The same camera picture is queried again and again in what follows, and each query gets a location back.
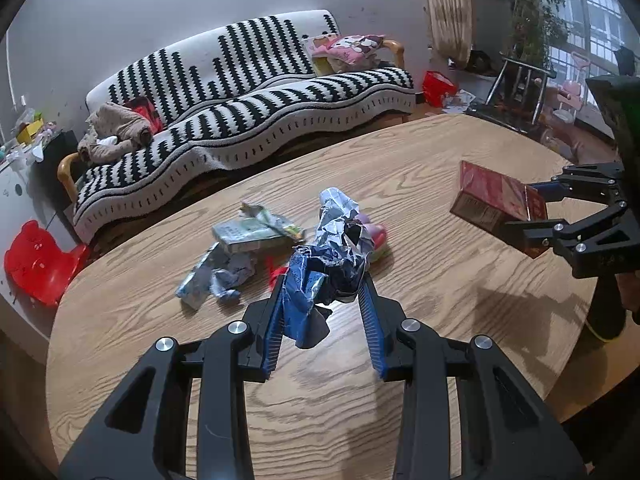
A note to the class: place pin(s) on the dark bag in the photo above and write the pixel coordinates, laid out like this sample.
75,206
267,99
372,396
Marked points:
480,61

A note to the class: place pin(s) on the yellow box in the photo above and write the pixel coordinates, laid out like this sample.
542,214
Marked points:
29,131

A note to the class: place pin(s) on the black side cabinet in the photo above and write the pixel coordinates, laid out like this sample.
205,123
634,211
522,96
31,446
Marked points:
60,155

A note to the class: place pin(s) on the cluttered small bottles and toys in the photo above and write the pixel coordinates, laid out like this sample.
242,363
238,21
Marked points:
25,152

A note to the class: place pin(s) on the blue silver foil wrapper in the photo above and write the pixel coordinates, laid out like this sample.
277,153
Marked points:
320,270

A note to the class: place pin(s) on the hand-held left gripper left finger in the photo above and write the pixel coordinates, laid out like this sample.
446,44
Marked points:
272,340

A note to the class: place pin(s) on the black white striped sofa cover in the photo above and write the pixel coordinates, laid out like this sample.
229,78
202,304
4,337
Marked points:
225,125

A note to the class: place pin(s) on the white cabinet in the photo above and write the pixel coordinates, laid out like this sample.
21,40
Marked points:
20,190

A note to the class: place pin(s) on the red black cushion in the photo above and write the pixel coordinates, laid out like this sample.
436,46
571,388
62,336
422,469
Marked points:
150,112

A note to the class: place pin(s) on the red box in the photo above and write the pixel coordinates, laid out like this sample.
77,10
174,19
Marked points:
490,195

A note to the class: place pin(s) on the small red wrapper scrap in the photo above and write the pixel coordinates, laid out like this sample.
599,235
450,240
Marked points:
276,272

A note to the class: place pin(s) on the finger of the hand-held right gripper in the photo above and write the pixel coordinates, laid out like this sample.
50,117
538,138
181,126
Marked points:
550,190
530,231

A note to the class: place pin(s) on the beige checked curtain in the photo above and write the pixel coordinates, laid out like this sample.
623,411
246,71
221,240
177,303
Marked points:
447,5

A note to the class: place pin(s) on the light blue white wrapper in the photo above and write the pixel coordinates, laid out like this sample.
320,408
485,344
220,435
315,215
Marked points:
210,280

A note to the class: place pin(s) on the brown clothes pile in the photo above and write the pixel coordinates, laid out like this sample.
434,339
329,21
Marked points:
117,130

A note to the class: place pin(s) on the wooden frame sofa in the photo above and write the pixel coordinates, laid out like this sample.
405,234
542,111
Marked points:
65,175

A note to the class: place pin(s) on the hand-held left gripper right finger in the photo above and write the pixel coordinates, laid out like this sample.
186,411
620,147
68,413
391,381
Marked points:
374,335

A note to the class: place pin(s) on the pink toy tricycle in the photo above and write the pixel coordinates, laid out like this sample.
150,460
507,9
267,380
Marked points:
570,92

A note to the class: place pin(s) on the green white carton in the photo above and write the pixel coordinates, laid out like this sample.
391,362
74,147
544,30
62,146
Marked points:
240,235

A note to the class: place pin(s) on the red bag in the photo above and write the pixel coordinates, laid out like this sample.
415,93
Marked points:
439,87

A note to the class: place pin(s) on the green printed wrapper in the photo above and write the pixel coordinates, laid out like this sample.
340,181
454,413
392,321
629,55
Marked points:
270,220

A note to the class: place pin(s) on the large green plant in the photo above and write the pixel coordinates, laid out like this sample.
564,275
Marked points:
540,15

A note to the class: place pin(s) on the window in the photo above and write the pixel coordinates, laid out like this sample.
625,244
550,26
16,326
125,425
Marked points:
595,5

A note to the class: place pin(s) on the red bear chair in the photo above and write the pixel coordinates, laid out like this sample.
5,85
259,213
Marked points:
40,260

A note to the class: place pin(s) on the pink cartoon pillow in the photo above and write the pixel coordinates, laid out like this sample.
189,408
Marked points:
355,47

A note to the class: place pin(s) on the metal frame stool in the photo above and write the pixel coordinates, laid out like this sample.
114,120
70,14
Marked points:
515,90

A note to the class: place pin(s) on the scattered papers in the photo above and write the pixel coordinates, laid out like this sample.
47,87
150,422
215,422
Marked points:
457,102

